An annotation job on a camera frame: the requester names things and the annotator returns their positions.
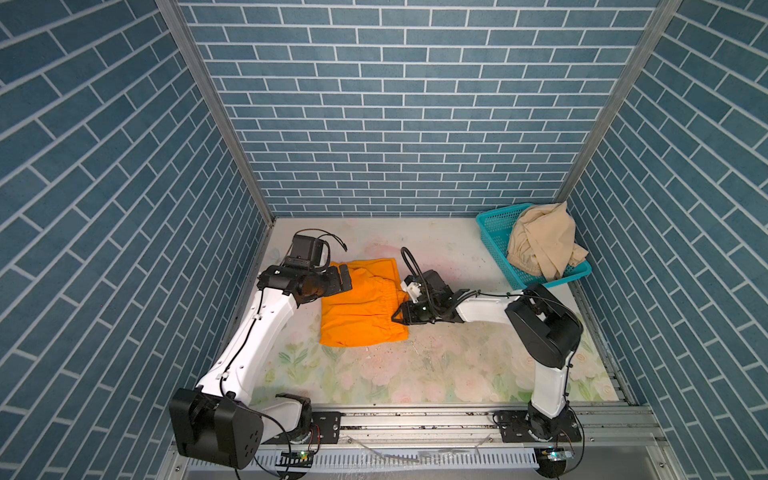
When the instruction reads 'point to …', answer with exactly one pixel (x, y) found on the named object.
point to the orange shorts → (365, 315)
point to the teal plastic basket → (496, 226)
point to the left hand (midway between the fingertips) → (338, 282)
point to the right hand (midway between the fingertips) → (393, 316)
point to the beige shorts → (542, 241)
